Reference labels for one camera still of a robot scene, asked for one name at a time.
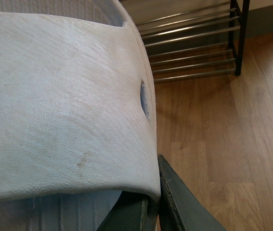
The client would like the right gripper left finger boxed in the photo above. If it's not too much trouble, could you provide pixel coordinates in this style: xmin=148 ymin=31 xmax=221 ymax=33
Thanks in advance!
xmin=98 ymin=194 xmax=149 ymax=231

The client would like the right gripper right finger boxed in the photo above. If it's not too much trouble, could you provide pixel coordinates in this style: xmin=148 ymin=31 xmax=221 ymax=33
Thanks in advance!
xmin=157 ymin=154 xmax=225 ymax=231

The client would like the black metal shoe rack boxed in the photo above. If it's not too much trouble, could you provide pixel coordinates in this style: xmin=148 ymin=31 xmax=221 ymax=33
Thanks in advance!
xmin=137 ymin=0 xmax=250 ymax=83

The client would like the light blue slipper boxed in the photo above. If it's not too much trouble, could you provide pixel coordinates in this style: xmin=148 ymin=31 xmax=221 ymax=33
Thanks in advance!
xmin=0 ymin=0 xmax=161 ymax=231

